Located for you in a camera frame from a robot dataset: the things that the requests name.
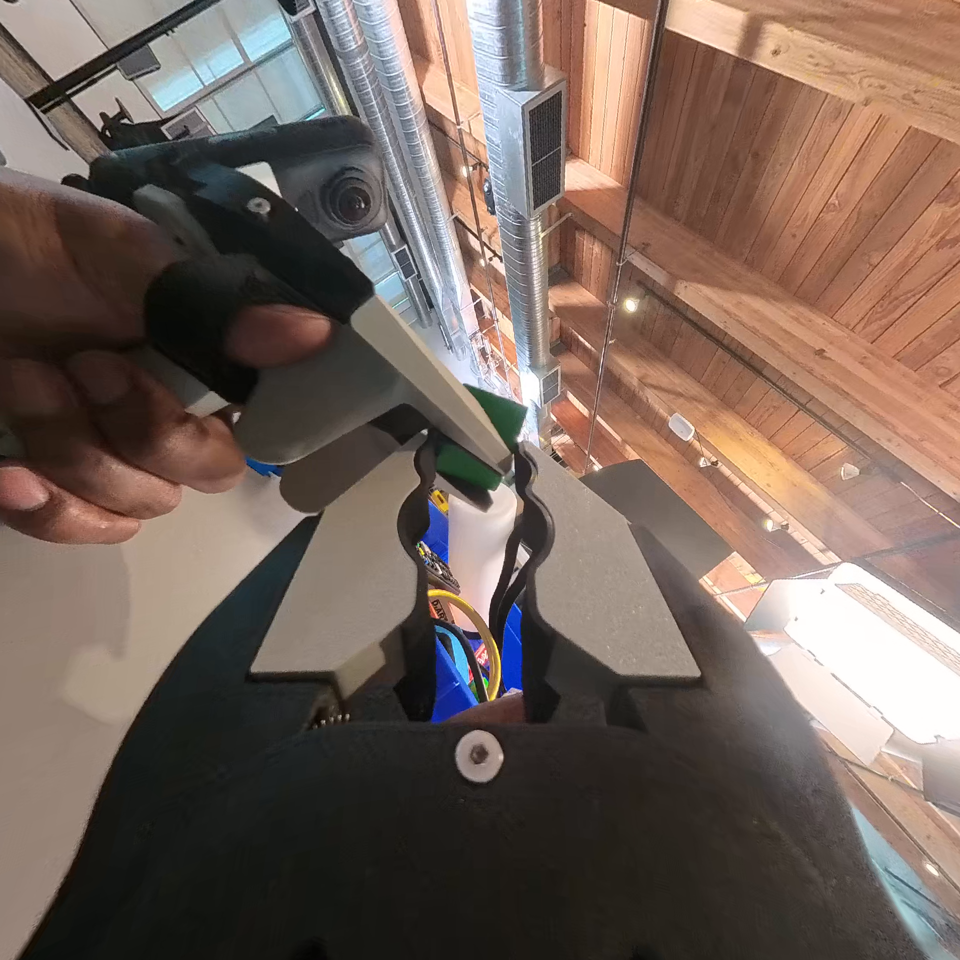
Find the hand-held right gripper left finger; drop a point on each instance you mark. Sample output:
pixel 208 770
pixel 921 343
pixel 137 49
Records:
pixel 345 600

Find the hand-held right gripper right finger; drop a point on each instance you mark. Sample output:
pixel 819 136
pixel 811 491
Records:
pixel 607 607

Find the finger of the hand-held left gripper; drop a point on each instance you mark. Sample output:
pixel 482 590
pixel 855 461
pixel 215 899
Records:
pixel 337 397
pixel 330 484

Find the green foam cube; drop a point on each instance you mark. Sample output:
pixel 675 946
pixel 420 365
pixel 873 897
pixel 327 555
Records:
pixel 469 465

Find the person's left hand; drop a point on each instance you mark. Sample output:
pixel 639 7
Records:
pixel 75 337

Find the black remote control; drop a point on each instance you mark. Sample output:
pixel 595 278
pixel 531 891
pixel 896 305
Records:
pixel 439 570

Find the dark panel with wooden edge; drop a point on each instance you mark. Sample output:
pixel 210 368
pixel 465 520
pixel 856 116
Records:
pixel 660 517

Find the white plastic bottle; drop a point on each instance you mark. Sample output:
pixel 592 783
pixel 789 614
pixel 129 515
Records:
pixel 480 555

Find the white ceiling access point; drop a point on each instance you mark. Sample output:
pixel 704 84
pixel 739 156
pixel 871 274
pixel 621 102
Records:
pixel 681 426

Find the metal air duct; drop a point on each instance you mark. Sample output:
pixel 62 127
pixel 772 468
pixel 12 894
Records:
pixel 517 225
pixel 390 112

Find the wooden support post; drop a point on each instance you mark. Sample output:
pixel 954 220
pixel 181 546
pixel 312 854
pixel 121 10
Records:
pixel 52 97

